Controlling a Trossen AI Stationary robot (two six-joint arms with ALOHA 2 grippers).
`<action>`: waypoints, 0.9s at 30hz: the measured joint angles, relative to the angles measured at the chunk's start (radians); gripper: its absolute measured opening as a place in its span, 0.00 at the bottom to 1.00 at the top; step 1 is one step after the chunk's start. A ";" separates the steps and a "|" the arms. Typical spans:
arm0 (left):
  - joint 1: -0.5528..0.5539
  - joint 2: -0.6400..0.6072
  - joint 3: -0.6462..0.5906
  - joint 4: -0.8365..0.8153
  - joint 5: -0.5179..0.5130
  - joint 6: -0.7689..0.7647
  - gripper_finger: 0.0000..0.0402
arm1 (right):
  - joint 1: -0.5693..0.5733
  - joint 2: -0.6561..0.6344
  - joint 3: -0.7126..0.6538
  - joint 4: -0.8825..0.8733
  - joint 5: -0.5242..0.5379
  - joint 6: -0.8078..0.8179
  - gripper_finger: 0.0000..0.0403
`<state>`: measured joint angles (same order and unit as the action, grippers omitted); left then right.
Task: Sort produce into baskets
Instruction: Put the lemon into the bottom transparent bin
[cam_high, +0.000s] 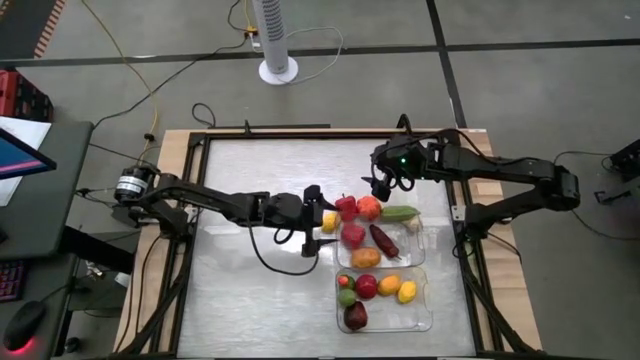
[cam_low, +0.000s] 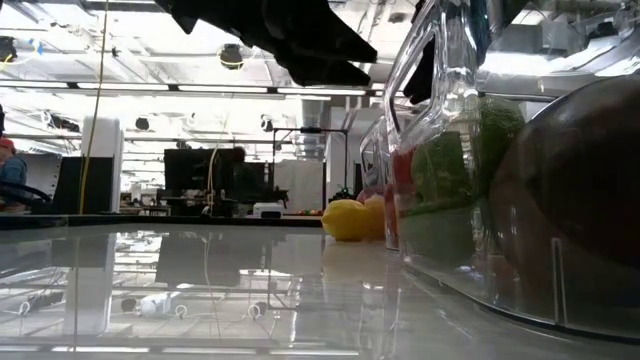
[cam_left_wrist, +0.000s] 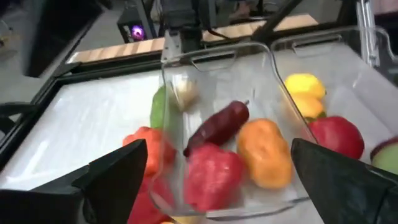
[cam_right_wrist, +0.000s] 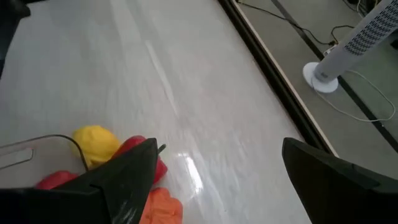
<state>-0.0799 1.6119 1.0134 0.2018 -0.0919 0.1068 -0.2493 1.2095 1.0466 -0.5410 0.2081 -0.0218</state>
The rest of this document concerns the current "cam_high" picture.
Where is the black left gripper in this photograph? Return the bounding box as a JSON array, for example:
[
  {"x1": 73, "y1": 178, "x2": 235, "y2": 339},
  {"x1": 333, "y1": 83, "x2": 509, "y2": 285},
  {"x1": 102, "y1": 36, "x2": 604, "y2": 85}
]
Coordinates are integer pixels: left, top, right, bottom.
[{"x1": 294, "y1": 184, "x2": 339, "y2": 259}]

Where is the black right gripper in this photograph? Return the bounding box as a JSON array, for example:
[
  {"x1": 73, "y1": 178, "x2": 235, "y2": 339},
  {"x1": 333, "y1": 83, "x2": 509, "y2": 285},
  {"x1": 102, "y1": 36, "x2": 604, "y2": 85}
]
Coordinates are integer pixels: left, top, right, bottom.
[{"x1": 361, "y1": 139, "x2": 425, "y2": 203}]

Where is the small yellow lemon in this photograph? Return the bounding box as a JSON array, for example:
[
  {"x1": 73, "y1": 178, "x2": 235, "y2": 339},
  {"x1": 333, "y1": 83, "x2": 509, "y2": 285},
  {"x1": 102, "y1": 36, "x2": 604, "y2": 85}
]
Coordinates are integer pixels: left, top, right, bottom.
[{"x1": 321, "y1": 210, "x2": 342, "y2": 235}]

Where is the orange red pumpkin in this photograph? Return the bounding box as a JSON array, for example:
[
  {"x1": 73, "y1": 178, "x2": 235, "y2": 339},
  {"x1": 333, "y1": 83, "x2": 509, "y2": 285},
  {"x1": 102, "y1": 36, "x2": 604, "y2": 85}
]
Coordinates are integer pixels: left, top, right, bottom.
[{"x1": 356, "y1": 195, "x2": 383, "y2": 222}]

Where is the red bell pepper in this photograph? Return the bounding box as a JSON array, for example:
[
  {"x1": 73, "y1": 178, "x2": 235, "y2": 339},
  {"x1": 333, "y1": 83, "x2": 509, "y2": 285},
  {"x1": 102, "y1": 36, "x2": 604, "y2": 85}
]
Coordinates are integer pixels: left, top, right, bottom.
[
  {"x1": 334, "y1": 194, "x2": 359, "y2": 222},
  {"x1": 341, "y1": 222, "x2": 367, "y2": 250}
]

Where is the dark red sweet potato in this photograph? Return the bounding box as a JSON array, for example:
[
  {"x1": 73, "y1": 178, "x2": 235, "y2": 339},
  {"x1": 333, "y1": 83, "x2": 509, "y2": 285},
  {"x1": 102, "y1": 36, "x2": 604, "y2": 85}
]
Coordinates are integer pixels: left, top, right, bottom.
[{"x1": 368, "y1": 223, "x2": 403, "y2": 261}]

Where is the clear plastic tray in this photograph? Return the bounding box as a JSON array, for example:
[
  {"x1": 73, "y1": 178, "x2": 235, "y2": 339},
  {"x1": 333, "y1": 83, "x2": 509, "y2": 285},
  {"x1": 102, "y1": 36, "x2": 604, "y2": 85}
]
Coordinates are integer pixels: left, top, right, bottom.
[
  {"x1": 333, "y1": 217, "x2": 427, "y2": 270},
  {"x1": 334, "y1": 267, "x2": 434, "y2": 335}
]

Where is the red apple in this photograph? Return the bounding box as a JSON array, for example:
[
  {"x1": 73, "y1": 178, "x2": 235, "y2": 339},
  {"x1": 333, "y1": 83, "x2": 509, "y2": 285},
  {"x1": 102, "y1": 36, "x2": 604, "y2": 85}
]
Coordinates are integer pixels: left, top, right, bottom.
[{"x1": 355, "y1": 273, "x2": 379, "y2": 300}]

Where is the orange yellow mango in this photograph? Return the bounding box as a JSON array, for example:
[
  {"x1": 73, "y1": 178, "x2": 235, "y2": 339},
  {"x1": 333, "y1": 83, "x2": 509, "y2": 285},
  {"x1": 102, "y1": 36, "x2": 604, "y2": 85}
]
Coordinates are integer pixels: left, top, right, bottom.
[{"x1": 377, "y1": 274, "x2": 403, "y2": 298}]

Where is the dark red beet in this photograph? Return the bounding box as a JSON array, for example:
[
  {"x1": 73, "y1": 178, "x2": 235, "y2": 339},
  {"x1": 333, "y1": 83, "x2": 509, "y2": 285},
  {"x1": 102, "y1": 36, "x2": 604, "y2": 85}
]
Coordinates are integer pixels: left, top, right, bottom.
[{"x1": 343, "y1": 300, "x2": 369, "y2": 332}]

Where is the orange brown potato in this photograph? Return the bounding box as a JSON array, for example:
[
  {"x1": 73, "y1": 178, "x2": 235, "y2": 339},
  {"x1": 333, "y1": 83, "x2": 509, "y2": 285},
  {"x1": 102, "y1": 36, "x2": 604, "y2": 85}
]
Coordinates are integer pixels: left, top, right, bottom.
[{"x1": 350, "y1": 247, "x2": 383, "y2": 270}]

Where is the silver white work mat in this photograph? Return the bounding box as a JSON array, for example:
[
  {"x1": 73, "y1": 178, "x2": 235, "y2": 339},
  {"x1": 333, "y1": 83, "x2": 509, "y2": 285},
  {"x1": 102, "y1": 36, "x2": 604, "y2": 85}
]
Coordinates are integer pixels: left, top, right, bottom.
[{"x1": 177, "y1": 137, "x2": 477, "y2": 359}]

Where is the white tower fan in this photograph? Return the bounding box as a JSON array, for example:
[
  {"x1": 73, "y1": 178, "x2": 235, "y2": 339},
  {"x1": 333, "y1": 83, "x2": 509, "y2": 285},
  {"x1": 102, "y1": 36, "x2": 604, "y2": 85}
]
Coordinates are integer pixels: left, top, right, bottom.
[{"x1": 252, "y1": 0, "x2": 300, "y2": 86}]

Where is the black device on floor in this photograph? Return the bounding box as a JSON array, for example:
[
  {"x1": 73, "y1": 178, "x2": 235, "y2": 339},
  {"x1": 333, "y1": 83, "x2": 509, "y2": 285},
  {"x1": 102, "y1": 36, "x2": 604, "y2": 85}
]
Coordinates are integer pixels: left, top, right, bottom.
[{"x1": 608, "y1": 139, "x2": 640, "y2": 184}]

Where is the dark grey desk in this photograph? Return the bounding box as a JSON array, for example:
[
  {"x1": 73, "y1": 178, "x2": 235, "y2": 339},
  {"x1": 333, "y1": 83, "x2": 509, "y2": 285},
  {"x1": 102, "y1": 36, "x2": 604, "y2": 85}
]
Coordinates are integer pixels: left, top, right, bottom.
[{"x1": 0, "y1": 119, "x2": 95, "y2": 261}]

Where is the white paper sheet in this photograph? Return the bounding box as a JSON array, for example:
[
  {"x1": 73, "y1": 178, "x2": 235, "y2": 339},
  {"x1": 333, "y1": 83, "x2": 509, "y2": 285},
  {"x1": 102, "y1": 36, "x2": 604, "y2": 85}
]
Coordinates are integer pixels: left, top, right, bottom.
[{"x1": 0, "y1": 115, "x2": 53, "y2": 207}]

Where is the black computer mouse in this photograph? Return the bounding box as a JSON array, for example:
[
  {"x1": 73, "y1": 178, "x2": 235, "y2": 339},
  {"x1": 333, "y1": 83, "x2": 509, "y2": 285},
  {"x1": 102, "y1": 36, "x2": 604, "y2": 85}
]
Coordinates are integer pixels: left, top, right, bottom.
[{"x1": 2, "y1": 299, "x2": 47, "y2": 352}]

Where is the black keyboard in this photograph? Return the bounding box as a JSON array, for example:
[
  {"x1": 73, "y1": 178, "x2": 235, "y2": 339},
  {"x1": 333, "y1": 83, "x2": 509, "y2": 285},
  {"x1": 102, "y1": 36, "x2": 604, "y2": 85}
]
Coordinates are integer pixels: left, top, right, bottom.
[{"x1": 0, "y1": 259, "x2": 26, "y2": 303}]

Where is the red plastic crate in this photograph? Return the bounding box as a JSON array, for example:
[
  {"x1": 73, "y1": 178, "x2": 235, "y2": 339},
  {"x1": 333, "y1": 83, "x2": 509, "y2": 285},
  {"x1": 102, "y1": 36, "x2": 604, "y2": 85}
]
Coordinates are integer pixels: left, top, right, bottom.
[{"x1": 0, "y1": 69, "x2": 55, "y2": 123}]

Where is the black floor mat striped edge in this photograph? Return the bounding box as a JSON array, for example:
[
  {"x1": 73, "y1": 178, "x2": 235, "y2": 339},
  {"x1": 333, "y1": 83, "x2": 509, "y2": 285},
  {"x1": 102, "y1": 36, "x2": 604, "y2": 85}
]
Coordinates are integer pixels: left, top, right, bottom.
[{"x1": 0, "y1": 0, "x2": 67, "y2": 61}]

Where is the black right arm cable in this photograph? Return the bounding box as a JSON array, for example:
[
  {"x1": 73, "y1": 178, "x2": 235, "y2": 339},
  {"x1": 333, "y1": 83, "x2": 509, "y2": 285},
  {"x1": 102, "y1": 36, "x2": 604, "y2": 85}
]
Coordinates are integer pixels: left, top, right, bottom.
[{"x1": 385, "y1": 163, "x2": 417, "y2": 194}]

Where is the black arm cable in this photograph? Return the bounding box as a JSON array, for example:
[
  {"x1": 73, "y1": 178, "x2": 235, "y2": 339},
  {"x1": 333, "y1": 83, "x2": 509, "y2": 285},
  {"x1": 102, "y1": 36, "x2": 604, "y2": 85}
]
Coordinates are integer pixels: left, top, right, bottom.
[
  {"x1": 246, "y1": 219, "x2": 321, "y2": 277},
  {"x1": 385, "y1": 163, "x2": 417, "y2": 194}
]

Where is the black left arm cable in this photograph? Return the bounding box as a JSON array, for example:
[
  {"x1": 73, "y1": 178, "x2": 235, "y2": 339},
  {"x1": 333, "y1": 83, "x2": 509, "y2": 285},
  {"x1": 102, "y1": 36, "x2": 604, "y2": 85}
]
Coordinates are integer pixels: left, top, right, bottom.
[{"x1": 246, "y1": 219, "x2": 321, "y2": 277}]

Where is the black metal table frame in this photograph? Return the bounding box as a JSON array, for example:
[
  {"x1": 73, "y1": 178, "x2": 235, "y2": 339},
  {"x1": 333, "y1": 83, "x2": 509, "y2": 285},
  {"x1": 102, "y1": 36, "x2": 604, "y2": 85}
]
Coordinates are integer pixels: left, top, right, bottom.
[{"x1": 113, "y1": 113, "x2": 544, "y2": 360}]

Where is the white fan cable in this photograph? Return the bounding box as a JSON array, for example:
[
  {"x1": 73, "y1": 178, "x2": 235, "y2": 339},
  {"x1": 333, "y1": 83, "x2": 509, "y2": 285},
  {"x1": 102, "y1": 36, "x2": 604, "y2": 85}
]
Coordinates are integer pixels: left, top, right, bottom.
[{"x1": 279, "y1": 25, "x2": 345, "y2": 85}]

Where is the black cable loop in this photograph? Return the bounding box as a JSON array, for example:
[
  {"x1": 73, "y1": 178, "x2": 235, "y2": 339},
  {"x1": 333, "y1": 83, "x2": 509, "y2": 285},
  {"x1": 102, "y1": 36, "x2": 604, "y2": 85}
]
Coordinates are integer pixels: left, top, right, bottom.
[{"x1": 191, "y1": 102, "x2": 217, "y2": 129}]

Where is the long black floor cable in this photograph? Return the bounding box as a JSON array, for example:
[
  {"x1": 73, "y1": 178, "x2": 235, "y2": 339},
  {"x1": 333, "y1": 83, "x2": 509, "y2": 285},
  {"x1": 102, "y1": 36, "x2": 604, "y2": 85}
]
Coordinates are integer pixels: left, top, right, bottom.
[{"x1": 92, "y1": 0, "x2": 251, "y2": 131}]

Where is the thin black floor cable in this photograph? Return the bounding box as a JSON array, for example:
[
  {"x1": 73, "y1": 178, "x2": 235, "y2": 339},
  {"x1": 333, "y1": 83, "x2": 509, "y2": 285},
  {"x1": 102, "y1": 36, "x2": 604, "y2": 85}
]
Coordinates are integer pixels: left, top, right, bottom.
[{"x1": 551, "y1": 151, "x2": 640, "y2": 244}]

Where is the black metal bracket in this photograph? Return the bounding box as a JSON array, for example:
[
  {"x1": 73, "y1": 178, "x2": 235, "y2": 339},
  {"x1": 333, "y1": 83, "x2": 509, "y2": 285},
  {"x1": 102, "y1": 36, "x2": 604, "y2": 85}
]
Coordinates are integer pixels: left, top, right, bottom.
[{"x1": 593, "y1": 187, "x2": 634, "y2": 206}]

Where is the yellow extension cable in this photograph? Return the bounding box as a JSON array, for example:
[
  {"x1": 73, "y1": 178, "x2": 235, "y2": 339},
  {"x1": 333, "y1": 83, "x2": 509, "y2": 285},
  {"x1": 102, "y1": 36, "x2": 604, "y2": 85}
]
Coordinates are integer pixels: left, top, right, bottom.
[{"x1": 79, "y1": 0, "x2": 161, "y2": 171}]

